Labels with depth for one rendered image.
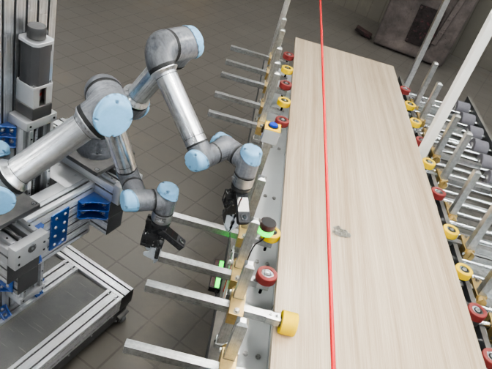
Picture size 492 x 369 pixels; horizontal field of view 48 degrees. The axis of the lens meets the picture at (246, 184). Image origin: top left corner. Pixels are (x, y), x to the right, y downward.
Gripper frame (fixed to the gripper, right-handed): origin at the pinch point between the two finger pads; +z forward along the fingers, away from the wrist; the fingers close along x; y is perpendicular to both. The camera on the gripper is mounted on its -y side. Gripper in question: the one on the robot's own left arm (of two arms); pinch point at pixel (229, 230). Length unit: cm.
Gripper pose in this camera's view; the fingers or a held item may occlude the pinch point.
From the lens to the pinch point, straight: 205.4
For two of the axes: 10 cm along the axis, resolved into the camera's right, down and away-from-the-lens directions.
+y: -2.3, -6.2, 7.5
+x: -9.4, -0.6, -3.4
